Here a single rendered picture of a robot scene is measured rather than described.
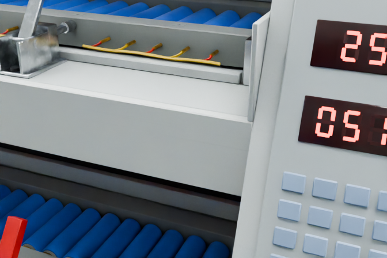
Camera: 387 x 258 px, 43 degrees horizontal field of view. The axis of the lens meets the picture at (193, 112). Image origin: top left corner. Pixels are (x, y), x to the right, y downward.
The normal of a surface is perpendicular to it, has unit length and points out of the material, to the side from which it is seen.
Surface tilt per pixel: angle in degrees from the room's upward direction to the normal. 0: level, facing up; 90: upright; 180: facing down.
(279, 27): 90
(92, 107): 112
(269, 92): 90
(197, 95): 22
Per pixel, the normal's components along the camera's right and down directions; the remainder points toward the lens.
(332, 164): -0.35, 0.00
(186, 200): -0.38, 0.36
